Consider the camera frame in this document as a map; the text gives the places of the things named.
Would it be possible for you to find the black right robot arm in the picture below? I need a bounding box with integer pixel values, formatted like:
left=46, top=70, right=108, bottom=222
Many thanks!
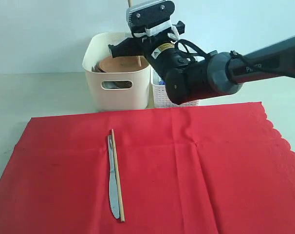
left=109, top=35, right=295, bottom=105

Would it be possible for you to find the white perforated plastic basket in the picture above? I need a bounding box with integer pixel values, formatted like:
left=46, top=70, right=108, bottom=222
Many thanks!
left=150, top=67, right=200, bottom=108

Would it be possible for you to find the cream plastic storage bin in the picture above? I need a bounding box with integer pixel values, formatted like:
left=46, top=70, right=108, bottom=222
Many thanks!
left=82, top=32, right=151, bottom=111

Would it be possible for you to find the wooden chopstick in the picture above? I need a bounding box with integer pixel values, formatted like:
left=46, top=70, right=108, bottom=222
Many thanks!
left=128, top=0, right=142, bottom=67
left=111, top=129, right=126, bottom=222

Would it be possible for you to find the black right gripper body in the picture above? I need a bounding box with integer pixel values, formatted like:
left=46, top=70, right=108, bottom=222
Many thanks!
left=130, top=31, right=202, bottom=81

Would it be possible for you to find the brown round plate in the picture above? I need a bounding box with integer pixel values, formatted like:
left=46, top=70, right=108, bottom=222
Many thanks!
left=92, top=56, right=149, bottom=73

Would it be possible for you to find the metal table knife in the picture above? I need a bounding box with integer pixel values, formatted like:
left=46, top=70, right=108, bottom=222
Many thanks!
left=108, top=135, right=120, bottom=219

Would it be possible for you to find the red table cloth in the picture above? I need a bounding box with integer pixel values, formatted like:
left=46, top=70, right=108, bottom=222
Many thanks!
left=0, top=102, right=295, bottom=234

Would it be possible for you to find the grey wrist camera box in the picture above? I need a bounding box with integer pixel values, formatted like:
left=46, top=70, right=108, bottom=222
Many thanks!
left=126, top=0, right=185, bottom=40

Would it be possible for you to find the blue white milk carton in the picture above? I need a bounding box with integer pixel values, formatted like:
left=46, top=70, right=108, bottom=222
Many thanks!
left=158, top=77, right=165, bottom=85

